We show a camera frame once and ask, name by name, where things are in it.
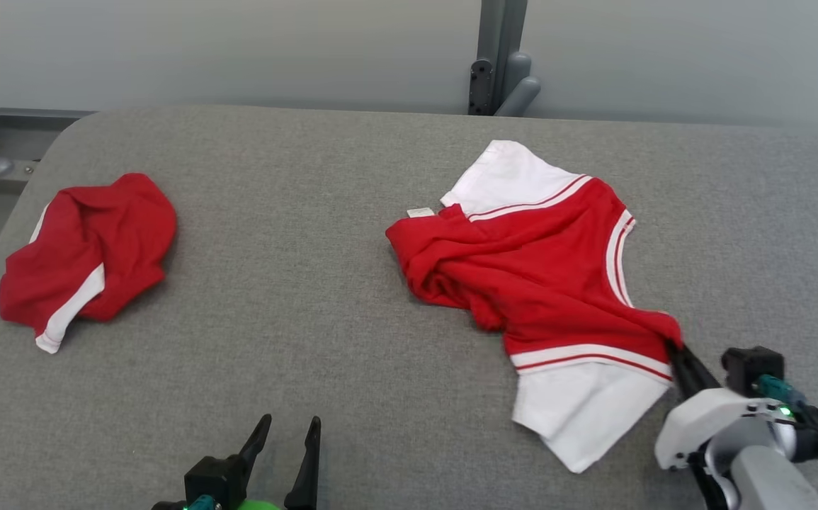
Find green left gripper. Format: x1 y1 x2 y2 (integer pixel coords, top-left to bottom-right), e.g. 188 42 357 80
237 414 322 510

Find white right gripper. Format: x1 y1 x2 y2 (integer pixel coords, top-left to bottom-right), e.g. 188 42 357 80
655 340 799 470

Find red and white t-shirt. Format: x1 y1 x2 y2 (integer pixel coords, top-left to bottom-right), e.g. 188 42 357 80
385 140 684 474

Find red shorts with white trim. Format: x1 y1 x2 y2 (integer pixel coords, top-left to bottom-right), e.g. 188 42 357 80
0 172 178 354

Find grey fabric sofa cushion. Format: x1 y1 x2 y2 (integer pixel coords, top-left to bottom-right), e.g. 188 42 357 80
0 105 818 510

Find grey cylindrical tube fitting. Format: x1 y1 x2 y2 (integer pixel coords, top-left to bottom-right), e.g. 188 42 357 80
495 51 542 118

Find dark grey hinge bracket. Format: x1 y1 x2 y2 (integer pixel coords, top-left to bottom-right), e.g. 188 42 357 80
469 59 494 116

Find grey metal post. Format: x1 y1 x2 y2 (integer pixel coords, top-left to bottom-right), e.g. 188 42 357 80
476 0 528 116

